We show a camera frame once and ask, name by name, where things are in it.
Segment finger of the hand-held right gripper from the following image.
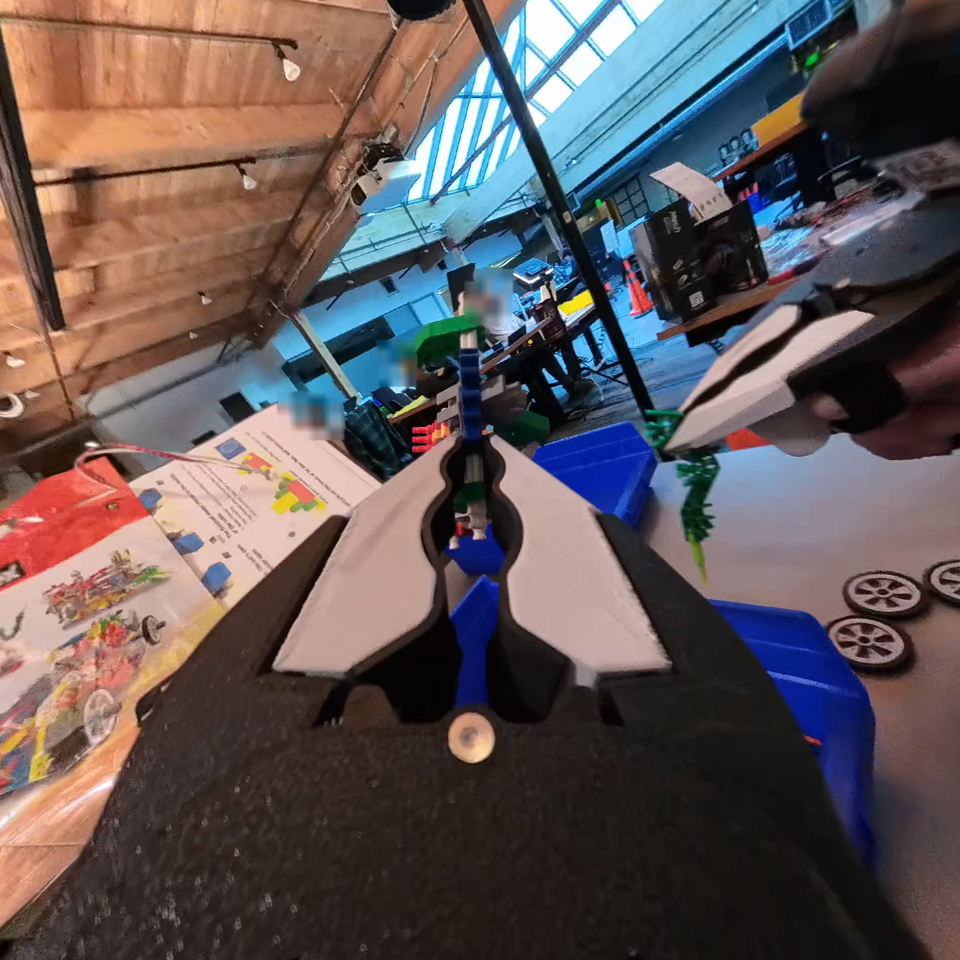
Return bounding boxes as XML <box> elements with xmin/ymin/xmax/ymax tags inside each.
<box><xmin>663</xmin><ymin>311</ymin><xmax>877</xmax><ymax>457</ymax></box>
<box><xmin>702</xmin><ymin>300</ymin><xmax>843</xmax><ymax>408</ymax></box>

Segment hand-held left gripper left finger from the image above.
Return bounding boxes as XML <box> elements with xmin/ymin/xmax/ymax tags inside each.
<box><xmin>272</xmin><ymin>435</ymin><xmax>462</xmax><ymax>718</ymax></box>

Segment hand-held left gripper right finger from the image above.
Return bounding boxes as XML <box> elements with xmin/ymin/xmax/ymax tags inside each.
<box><xmin>483</xmin><ymin>438</ymin><xmax>673</xmax><ymax>720</ymax></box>

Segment blue plastic bin with label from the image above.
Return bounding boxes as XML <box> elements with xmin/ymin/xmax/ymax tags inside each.
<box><xmin>447</xmin><ymin>525</ymin><xmax>880</xmax><ymax>867</ymax></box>

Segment green wheeled toy model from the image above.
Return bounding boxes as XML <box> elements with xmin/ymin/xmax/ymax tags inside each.
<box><xmin>408</xmin><ymin>315</ymin><xmax>723</xmax><ymax>580</ymax></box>

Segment person's right hand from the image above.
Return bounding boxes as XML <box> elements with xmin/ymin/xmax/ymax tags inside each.
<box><xmin>765</xmin><ymin>323</ymin><xmax>960</xmax><ymax>465</ymax></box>

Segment wooden office desk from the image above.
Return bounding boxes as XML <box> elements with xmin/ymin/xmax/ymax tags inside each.
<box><xmin>657</xmin><ymin>275</ymin><xmax>844</xmax><ymax>349</ymax></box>

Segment black cardboard box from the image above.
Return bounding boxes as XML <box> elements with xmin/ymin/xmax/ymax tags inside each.
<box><xmin>630</xmin><ymin>200</ymin><xmax>772</xmax><ymax>322</ymax></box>

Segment empty blue plastic bin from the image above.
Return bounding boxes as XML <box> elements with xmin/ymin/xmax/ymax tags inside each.
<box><xmin>533</xmin><ymin>423</ymin><xmax>660</xmax><ymax>531</ymax></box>

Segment orange traffic cone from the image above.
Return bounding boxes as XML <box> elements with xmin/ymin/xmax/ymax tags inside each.
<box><xmin>623</xmin><ymin>258</ymin><xmax>655</xmax><ymax>321</ymax></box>

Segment white paper sign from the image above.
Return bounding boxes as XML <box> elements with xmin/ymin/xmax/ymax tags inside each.
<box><xmin>650</xmin><ymin>162</ymin><xmax>733</xmax><ymax>228</ymax></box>

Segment cluttered office desk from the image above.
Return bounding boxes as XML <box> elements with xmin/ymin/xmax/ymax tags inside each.
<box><xmin>480</xmin><ymin>300</ymin><xmax>604</xmax><ymax>424</ymax></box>

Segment black floor stand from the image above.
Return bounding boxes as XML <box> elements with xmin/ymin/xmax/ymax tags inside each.
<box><xmin>387</xmin><ymin>0</ymin><xmax>657</xmax><ymax>417</ymax></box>

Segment toy kit plastic bag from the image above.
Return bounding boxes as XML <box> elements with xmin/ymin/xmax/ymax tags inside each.
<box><xmin>0</xmin><ymin>455</ymin><xmax>229</xmax><ymax>799</ymax></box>

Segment round wooden board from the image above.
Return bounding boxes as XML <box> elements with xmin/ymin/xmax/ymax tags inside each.
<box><xmin>0</xmin><ymin>720</ymin><xmax>196</xmax><ymax>931</ymax></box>

